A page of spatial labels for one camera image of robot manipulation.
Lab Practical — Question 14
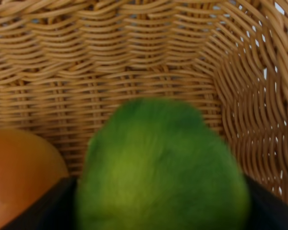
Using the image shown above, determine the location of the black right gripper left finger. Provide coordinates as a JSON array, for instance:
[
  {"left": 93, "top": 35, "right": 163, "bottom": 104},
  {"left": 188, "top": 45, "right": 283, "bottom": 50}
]
[{"left": 2, "top": 177, "right": 77, "bottom": 230}]

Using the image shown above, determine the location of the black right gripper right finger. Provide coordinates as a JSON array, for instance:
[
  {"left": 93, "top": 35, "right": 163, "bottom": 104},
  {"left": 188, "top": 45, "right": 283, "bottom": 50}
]
[{"left": 245, "top": 176, "right": 288, "bottom": 230}]

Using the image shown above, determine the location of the red yellow apple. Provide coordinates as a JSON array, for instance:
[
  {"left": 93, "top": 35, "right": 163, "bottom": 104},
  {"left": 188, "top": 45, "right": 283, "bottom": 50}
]
[{"left": 0, "top": 129, "right": 69, "bottom": 228}]

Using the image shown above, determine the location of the green lime fruit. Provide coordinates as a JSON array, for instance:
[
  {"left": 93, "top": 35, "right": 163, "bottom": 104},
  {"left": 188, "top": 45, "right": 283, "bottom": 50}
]
[{"left": 75, "top": 98, "right": 251, "bottom": 230}]

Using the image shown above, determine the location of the orange wicker basket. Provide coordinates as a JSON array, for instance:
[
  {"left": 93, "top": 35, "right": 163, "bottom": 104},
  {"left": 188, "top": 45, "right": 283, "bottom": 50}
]
[{"left": 0, "top": 0, "right": 288, "bottom": 204}]

